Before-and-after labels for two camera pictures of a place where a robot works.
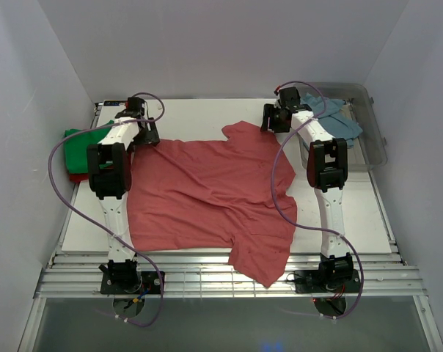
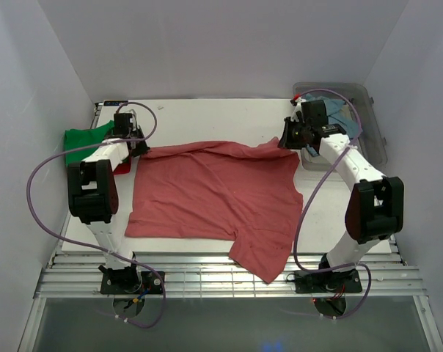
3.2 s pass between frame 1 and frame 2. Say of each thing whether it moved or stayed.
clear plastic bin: stayed
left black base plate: stayed
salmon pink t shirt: moved
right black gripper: moved
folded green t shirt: stayed
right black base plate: stayed
